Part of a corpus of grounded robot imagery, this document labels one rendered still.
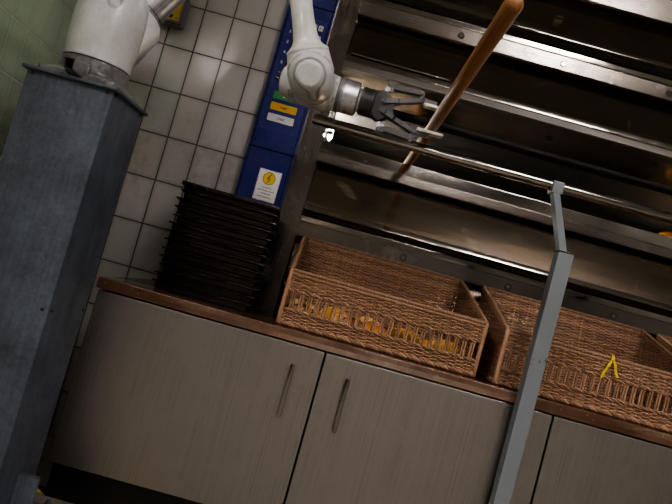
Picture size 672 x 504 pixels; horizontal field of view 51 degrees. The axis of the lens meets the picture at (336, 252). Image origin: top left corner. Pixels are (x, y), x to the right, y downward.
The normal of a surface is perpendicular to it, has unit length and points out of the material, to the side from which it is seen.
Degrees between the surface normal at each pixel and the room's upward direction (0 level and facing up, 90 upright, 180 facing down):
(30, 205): 90
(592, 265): 70
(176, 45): 90
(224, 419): 90
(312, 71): 107
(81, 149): 90
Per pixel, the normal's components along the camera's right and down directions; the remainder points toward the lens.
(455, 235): 0.11, -0.38
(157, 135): 0.02, -0.05
